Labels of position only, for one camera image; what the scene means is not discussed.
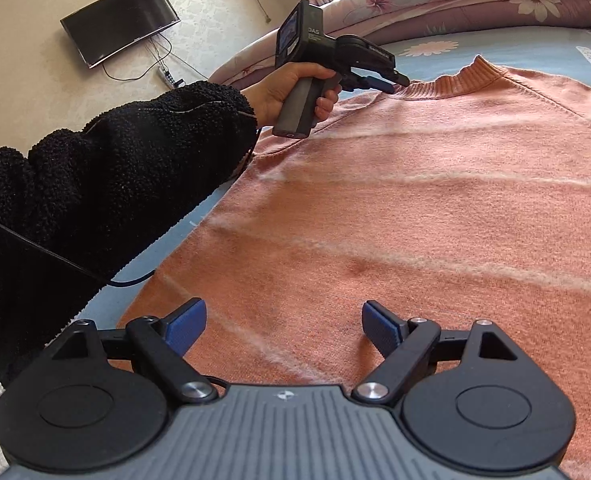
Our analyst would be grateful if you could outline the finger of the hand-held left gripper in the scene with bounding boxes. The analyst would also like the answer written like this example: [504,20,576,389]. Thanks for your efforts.
[350,62,411,88]
[345,74,396,95]

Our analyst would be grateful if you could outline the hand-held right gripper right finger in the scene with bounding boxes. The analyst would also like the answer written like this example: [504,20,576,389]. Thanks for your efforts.
[352,300,519,403]

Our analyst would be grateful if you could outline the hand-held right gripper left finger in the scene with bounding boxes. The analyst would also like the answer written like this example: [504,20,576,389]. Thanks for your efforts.
[50,297,220,403]

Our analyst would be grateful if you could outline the orange knit sweater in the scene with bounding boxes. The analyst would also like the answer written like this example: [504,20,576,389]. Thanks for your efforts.
[118,55,591,480]

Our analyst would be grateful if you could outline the person's left forearm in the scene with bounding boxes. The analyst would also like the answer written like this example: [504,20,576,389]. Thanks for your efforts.
[0,80,258,386]

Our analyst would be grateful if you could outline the person's left hand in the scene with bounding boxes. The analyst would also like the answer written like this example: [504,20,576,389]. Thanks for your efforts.
[239,62,343,133]

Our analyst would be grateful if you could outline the folded pink floral quilt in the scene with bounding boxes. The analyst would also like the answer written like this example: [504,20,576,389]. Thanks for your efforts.
[208,0,591,91]

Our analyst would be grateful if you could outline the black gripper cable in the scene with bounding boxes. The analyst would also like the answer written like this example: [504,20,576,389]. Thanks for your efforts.
[0,125,265,289]

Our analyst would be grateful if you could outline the black wall cables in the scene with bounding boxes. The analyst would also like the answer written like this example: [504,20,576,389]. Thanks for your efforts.
[102,34,212,84]

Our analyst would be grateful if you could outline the black wall television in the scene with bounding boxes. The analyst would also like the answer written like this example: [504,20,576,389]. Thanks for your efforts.
[59,0,182,70]

